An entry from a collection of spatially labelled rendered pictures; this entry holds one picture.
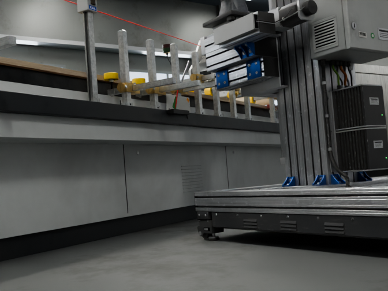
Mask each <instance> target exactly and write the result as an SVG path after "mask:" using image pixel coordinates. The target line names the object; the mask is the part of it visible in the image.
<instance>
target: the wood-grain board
mask: <svg viewBox="0 0 388 291"><path fill-rule="evenodd" d="M0 65H5V66H12V67H16V68H22V69H29V70H35V71H40V72H46V73H53V74H60V75H63V76H70V77H77V78H81V79H87V73H86V72H81V71H76V70H70V69H65V68H59V67H55V66H49V65H43V64H37V63H33V62H27V61H21V60H17V59H11V58H5V57H0ZM97 81H101V82H105V83H110V82H109V81H105V80H104V76H102V75H98V74H97ZM120 82H121V79H118V80H116V81H114V82H113V84H119V83H120ZM183 96H190V97H195V94H194V92H188V94H187V95H183ZM219 98H220V102H224V103H230V100H229V99H227V98H221V97H219ZM202 99H207V100H213V96H211V95H205V94H202ZM236 104H237V105H242V106H244V102H243V101H239V100H236ZM250 105H251V107H254V108H259V109H265V110H270V109H267V106H265V105H259V104H255V103H250Z"/></svg>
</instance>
